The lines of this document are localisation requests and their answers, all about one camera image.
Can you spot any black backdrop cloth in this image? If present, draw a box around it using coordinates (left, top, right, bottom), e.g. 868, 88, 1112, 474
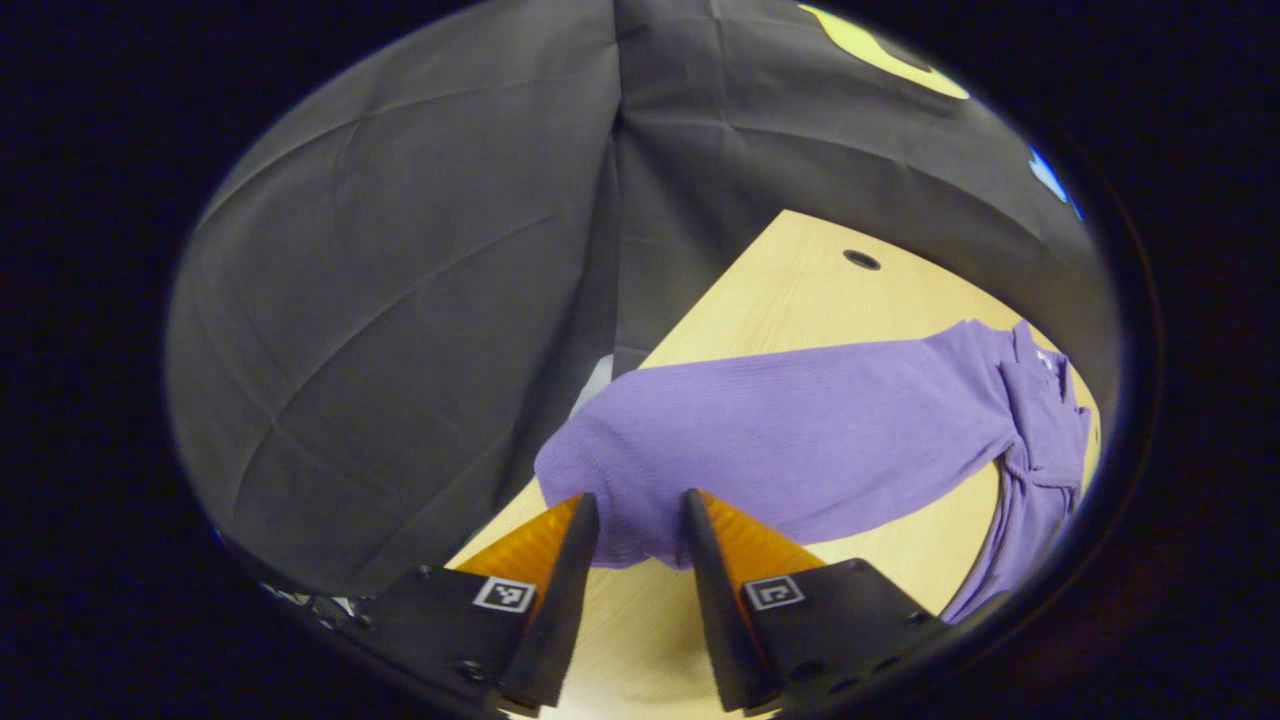
165, 0, 1123, 601

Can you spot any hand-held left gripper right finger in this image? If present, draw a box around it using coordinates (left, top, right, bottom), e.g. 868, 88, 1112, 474
683, 488, 947, 715

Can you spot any purple knit cardigan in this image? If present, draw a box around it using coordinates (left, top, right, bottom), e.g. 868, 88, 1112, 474
534, 318, 1094, 627

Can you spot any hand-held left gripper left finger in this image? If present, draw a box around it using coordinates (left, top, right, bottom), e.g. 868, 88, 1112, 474
365, 492, 601, 717

